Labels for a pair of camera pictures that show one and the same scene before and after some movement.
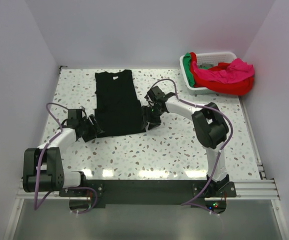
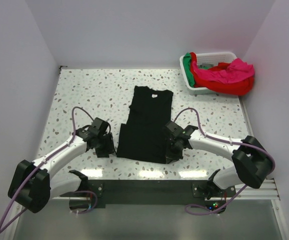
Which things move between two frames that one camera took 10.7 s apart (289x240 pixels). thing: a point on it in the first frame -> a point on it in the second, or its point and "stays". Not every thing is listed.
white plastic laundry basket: x=208 y=58 stays
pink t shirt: x=235 y=69 stays
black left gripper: x=95 y=129 -> x=109 y=148
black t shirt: x=117 y=110 -> x=144 y=137
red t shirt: x=198 y=80 stays
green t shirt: x=188 y=69 stays
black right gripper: x=146 y=117 -> x=170 y=156
